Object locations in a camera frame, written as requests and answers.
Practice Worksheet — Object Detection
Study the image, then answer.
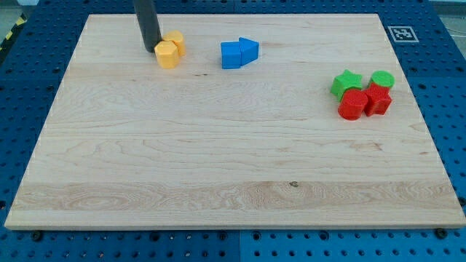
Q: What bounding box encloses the wooden board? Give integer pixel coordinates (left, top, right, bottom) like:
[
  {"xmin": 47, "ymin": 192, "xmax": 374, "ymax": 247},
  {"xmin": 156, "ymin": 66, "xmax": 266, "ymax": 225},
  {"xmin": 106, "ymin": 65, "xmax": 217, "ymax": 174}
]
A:
[{"xmin": 5, "ymin": 14, "xmax": 465, "ymax": 231}]

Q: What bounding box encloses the green star block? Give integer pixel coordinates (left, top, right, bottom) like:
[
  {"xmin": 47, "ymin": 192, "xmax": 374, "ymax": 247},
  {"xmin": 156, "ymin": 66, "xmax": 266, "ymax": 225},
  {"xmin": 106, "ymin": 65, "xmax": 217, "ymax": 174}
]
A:
[{"xmin": 331, "ymin": 69, "xmax": 363, "ymax": 101}]

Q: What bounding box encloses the red star block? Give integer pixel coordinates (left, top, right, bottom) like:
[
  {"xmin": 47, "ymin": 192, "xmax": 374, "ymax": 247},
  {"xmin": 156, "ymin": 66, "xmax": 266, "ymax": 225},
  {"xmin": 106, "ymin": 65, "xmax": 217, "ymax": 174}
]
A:
[{"xmin": 363, "ymin": 82, "xmax": 392, "ymax": 116}]

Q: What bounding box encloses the black board stop bolt left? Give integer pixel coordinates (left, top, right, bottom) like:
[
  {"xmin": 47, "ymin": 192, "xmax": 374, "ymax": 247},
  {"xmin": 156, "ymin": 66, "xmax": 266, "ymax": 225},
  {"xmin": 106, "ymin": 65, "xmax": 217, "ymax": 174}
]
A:
[{"xmin": 31, "ymin": 231, "xmax": 43, "ymax": 242}]

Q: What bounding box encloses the black board stop bolt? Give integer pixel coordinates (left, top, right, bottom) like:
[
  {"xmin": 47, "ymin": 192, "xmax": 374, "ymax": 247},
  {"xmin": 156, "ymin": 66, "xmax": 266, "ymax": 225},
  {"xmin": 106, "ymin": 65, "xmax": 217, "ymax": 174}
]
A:
[
  {"xmin": 435, "ymin": 228, "xmax": 449, "ymax": 239},
  {"xmin": 31, "ymin": 231, "xmax": 43, "ymax": 242}
]

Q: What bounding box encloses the black board stop bolt right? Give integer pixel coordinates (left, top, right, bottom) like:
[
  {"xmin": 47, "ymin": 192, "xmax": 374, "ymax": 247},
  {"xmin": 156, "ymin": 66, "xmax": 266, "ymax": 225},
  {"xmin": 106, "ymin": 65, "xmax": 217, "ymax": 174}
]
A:
[{"xmin": 435, "ymin": 228, "xmax": 449, "ymax": 239}]

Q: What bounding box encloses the blue cube block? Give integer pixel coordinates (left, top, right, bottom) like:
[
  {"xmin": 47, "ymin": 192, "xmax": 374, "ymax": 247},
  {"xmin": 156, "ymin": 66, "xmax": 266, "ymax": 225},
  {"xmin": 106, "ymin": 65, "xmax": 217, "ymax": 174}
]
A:
[{"xmin": 221, "ymin": 41, "xmax": 241, "ymax": 69}]

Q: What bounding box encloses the blue triangle block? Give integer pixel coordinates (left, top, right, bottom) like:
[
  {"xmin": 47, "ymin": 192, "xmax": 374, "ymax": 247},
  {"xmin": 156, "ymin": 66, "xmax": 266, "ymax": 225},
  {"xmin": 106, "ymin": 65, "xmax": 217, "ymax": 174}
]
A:
[{"xmin": 239, "ymin": 37, "xmax": 259, "ymax": 66}]

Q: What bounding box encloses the yellow hexagon block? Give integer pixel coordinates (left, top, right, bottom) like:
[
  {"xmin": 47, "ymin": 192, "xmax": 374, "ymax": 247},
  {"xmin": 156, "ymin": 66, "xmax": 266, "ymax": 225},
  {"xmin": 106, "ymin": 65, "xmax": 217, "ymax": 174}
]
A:
[{"xmin": 154, "ymin": 41, "xmax": 180, "ymax": 69}]

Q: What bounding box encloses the yellow rounded block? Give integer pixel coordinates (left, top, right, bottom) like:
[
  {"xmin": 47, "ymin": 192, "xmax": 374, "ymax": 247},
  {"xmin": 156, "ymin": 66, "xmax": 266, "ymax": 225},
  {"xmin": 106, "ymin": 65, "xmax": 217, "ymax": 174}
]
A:
[{"xmin": 162, "ymin": 30, "xmax": 186, "ymax": 56}]

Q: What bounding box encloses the red cylinder block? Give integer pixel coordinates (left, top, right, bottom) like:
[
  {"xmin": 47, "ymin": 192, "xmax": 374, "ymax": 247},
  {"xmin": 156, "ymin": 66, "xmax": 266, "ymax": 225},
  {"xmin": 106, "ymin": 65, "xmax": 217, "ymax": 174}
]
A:
[{"xmin": 338, "ymin": 89, "xmax": 368, "ymax": 121}]

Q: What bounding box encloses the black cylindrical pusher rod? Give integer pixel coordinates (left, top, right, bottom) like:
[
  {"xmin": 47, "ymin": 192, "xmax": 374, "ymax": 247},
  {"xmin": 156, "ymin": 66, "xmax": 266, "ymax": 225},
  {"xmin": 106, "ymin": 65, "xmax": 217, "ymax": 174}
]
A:
[{"xmin": 133, "ymin": 0, "xmax": 162, "ymax": 53}]

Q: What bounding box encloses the green cylinder block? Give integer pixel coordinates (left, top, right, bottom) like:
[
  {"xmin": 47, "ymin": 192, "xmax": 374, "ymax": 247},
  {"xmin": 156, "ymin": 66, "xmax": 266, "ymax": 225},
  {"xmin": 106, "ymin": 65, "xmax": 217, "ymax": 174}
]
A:
[{"xmin": 370, "ymin": 71, "xmax": 395, "ymax": 88}]

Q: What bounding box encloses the white fiducial marker tag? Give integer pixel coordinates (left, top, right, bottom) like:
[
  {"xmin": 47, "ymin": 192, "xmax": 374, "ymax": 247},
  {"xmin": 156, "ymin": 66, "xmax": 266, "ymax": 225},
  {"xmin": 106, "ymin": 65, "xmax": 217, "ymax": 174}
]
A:
[{"xmin": 387, "ymin": 25, "xmax": 419, "ymax": 43}]

